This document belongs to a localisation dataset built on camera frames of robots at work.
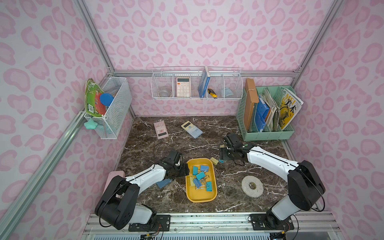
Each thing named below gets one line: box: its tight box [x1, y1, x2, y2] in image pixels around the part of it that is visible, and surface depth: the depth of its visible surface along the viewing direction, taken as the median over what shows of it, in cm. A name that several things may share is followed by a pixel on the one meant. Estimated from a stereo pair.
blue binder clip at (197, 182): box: [193, 178, 202, 189], surface depth 85 cm
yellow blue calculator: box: [181, 120, 204, 139], surface depth 112 cm
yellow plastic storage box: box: [185, 158, 218, 203], surface depth 86 cm
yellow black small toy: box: [207, 88, 218, 99], surface depth 94 cm
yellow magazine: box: [279, 87, 304, 130], surface depth 100 cm
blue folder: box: [255, 96, 270, 133], surface depth 99 cm
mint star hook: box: [84, 117, 98, 130], surface depth 64 cm
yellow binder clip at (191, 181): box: [189, 176, 196, 187], surface depth 86 cm
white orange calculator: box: [176, 77, 191, 98], surface depth 96 cm
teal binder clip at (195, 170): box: [193, 166, 199, 176], surface depth 92 cm
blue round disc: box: [99, 93, 115, 107], surface depth 77 cm
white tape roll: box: [241, 175, 264, 198], surface depth 86 cm
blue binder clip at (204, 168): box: [200, 165, 210, 173], surface depth 92 cm
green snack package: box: [85, 78, 106, 117], surface depth 72 cm
